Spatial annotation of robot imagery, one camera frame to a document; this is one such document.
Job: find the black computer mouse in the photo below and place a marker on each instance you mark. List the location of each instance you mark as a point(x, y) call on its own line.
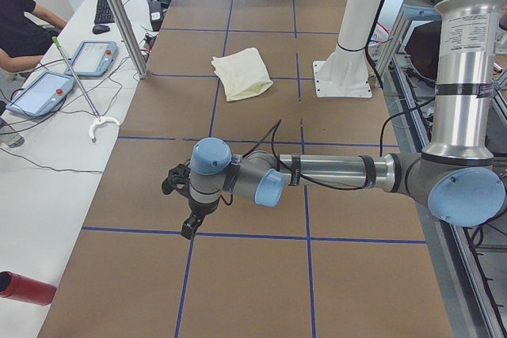
point(100, 29)

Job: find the teach pendant tablet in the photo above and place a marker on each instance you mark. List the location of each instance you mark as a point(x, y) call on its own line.
point(43, 95)
point(92, 59)

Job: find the far teach pendant tablet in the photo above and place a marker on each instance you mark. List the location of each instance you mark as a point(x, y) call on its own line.
point(92, 59)

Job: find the person in dark shirt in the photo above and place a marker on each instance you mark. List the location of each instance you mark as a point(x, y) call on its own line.
point(23, 42)

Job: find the black power adapter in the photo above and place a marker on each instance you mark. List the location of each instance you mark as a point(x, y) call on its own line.
point(156, 14)

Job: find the cream long-sleeve cat shirt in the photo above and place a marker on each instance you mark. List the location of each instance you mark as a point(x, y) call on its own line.
point(243, 74)

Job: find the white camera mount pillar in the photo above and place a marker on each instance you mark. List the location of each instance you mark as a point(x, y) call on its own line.
point(345, 72)

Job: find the reacher grabber stick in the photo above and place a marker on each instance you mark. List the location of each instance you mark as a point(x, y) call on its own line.
point(98, 119)

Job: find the near teach pendant tablet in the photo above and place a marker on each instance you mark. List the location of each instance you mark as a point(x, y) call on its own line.
point(43, 95)

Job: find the black keyboard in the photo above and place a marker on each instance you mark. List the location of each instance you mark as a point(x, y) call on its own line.
point(103, 14)

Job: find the aluminium frame post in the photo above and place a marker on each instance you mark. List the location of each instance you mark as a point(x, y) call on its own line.
point(125, 27)

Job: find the red cylinder bottle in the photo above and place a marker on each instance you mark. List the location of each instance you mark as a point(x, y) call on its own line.
point(24, 289)

